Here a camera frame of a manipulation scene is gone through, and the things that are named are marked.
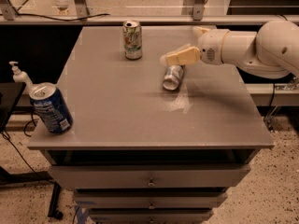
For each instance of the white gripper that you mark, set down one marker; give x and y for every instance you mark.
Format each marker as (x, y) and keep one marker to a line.
(210, 47)

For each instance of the silver blue redbull can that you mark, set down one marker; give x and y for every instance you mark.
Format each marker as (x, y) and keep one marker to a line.
(173, 77)

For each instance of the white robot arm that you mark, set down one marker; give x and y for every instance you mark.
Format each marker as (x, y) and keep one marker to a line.
(272, 52)

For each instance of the green white 7up can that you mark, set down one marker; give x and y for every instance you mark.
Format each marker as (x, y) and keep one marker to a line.
(132, 38)

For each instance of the blue pepsi can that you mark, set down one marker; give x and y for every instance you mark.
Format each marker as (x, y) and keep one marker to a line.
(48, 102)

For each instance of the grey drawer cabinet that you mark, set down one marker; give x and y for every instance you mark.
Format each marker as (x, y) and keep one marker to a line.
(123, 115)

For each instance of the top grey drawer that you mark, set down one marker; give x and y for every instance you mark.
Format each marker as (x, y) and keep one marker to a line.
(149, 176)

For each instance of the grey drawer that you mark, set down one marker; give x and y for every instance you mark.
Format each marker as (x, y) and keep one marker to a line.
(150, 200)
(115, 216)
(149, 176)

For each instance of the middle grey drawer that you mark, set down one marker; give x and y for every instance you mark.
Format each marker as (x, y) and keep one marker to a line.
(150, 200)

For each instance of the bottom grey drawer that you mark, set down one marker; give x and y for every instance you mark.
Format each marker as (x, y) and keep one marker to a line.
(115, 216)

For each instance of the white pump dispenser bottle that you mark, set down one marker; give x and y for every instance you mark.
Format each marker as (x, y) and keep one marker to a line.
(21, 76)

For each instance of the black side desk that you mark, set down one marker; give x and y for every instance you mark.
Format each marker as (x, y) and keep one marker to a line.
(10, 94)

